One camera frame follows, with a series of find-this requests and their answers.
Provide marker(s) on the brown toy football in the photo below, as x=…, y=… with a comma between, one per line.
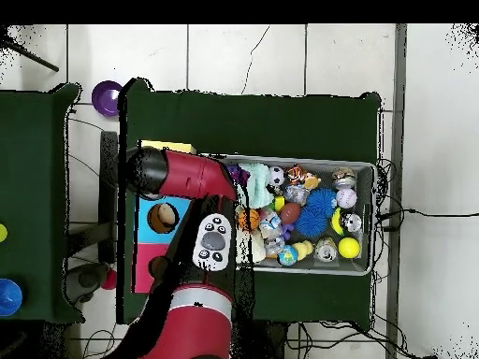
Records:
x=290, y=213

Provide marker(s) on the wooden box with three holes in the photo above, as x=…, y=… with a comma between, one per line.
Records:
x=144, y=228

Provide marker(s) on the clear mesh bin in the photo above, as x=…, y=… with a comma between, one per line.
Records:
x=329, y=270

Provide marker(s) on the small yellow-green ball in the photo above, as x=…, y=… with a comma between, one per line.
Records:
x=2, y=232

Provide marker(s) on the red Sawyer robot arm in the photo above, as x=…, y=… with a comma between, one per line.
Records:
x=191, y=175

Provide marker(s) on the plain yellow ball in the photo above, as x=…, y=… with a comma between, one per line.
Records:
x=348, y=247

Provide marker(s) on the small tiger toy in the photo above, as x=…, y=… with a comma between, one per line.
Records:
x=294, y=172

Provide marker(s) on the cream knitted cloth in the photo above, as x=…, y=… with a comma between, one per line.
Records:
x=258, y=246

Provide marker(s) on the purple bowl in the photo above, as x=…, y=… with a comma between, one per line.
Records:
x=106, y=98

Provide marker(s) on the small baseball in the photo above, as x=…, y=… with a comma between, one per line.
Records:
x=346, y=197

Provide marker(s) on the black rod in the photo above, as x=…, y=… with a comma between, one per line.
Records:
x=37, y=61

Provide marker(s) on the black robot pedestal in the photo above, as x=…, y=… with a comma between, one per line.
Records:
x=269, y=344

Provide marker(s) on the blue spiky ball toy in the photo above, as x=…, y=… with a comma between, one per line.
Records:
x=316, y=211

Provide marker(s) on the small orange basketball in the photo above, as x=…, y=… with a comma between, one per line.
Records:
x=251, y=218

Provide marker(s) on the small soccer ball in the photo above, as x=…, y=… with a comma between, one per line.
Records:
x=275, y=175

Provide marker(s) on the mint green knitted cloth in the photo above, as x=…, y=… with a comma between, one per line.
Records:
x=258, y=183

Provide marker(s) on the black metal frame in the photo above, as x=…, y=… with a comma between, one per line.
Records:
x=108, y=224

